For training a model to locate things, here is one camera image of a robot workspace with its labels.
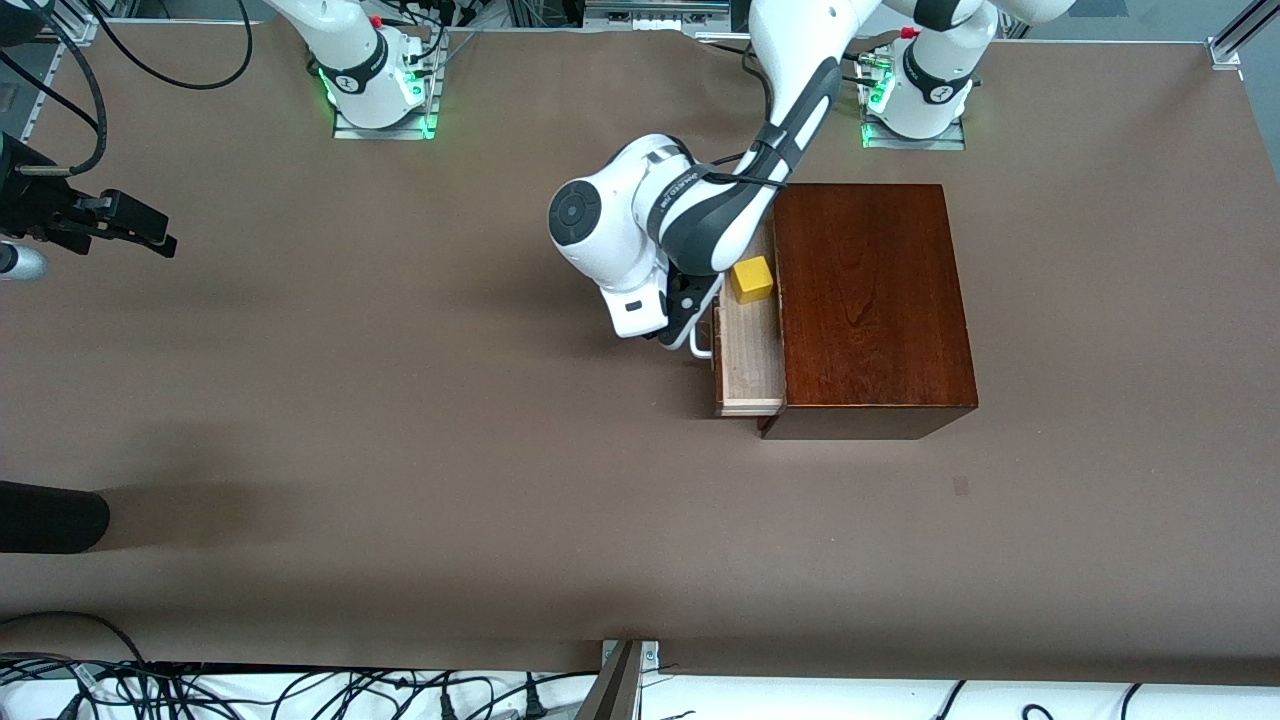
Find light wood drawer white handle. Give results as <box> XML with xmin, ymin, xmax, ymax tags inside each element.
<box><xmin>690</xmin><ymin>215</ymin><xmax>786</xmax><ymax>417</ymax></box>

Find brown table cover sheet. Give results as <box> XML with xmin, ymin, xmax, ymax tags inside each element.
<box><xmin>0</xmin><ymin>20</ymin><xmax>1280</xmax><ymax>687</ymax></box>

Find aluminium frame rail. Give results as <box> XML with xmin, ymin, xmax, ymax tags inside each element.
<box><xmin>0</xmin><ymin>18</ymin><xmax>96</xmax><ymax>151</ymax></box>

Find aluminium frame post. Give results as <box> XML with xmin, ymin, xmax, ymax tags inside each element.
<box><xmin>575</xmin><ymin>640</ymin><xmax>661</xmax><ymax>720</ymax></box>

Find black ribbed cylinder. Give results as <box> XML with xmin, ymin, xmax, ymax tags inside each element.
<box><xmin>0</xmin><ymin>480</ymin><xmax>111</xmax><ymax>555</ymax></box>

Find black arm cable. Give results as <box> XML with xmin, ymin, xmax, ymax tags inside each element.
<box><xmin>0</xmin><ymin>0</ymin><xmax>109</xmax><ymax>179</ymax></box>
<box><xmin>700</xmin><ymin>125</ymin><xmax>793</xmax><ymax>191</ymax></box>

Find silver connector panel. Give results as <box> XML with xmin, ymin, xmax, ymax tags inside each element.
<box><xmin>583</xmin><ymin>0</ymin><xmax>733</xmax><ymax>29</ymax></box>

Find black hanging cable loop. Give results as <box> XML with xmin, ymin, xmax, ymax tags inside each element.
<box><xmin>85</xmin><ymin>0</ymin><xmax>253</xmax><ymax>92</ymax></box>

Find aluminium corner profile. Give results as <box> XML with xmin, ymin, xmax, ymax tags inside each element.
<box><xmin>1208</xmin><ymin>0</ymin><xmax>1280</xmax><ymax>71</ymax></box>

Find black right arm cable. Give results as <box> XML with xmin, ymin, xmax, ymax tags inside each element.
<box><xmin>0</xmin><ymin>0</ymin><xmax>109</xmax><ymax>179</ymax></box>

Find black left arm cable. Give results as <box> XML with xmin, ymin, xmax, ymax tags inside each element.
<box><xmin>700</xmin><ymin>125</ymin><xmax>793</xmax><ymax>191</ymax></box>

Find yellow wooden block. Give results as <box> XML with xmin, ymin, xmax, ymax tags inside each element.
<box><xmin>730</xmin><ymin>256</ymin><xmax>775</xmax><ymax>305</ymax></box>

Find dark brown wooden cabinet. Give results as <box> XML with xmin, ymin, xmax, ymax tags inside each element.
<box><xmin>758</xmin><ymin>183</ymin><xmax>979</xmax><ymax>441</ymax></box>

